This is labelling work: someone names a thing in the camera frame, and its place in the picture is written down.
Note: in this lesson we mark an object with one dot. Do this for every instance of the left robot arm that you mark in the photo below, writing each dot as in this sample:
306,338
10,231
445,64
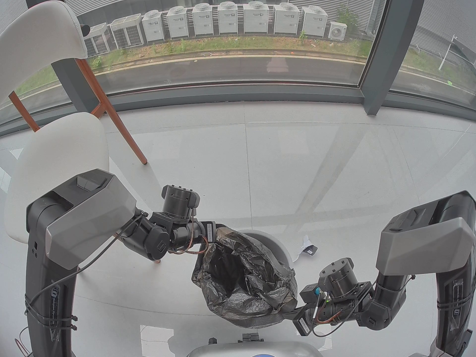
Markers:
85,218

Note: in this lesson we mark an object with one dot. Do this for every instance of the white paper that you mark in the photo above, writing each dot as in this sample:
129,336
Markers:
302,247

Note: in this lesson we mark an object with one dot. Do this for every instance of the black plastic bag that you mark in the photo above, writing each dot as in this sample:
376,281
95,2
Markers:
253,288

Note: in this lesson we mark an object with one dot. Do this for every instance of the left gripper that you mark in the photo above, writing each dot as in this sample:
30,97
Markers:
186,236

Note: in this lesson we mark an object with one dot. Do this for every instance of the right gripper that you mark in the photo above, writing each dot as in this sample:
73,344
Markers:
303,324

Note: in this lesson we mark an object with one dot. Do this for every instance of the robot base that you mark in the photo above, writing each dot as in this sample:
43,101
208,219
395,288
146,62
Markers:
253,350

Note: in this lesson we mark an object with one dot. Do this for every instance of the white trash bin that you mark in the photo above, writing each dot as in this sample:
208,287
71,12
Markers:
275,247

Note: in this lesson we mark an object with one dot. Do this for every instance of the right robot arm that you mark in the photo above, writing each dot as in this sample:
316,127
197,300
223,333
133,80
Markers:
420,244

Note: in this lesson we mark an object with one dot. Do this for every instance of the white chair wooden legs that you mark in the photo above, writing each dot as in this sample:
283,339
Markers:
55,154

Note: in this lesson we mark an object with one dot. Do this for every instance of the window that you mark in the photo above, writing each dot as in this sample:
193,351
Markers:
238,69

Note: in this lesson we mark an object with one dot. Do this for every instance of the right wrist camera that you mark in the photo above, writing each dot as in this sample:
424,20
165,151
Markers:
309,294

